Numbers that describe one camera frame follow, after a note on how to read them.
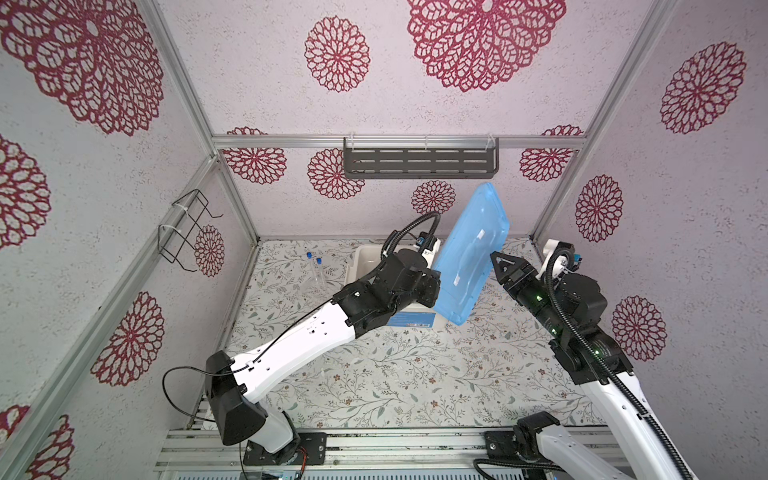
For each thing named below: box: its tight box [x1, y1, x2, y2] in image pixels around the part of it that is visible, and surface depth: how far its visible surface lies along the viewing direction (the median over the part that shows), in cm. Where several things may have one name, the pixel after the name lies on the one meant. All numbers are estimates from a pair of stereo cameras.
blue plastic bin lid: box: [432, 182, 510, 327], surface depth 76 cm
